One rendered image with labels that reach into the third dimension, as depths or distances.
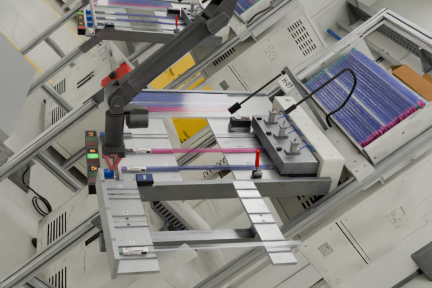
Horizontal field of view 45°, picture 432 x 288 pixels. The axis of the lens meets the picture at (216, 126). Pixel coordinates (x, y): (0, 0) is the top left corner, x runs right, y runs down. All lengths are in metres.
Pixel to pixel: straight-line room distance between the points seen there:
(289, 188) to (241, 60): 1.49
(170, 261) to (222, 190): 0.33
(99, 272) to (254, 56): 1.68
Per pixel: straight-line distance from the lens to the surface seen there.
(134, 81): 1.53
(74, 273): 2.11
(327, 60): 2.28
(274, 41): 3.15
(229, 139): 1.94
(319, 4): 5.16
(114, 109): 1.55
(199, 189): 1.67
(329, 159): 1.80
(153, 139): 1.88
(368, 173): 1.82
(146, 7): 3.40
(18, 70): 1.94
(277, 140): 1.88
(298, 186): 1.78
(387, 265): 3.40
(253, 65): 3.17
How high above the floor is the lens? 1.22
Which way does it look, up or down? 6 degrees down
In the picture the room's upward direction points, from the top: 54 degrees clockwise
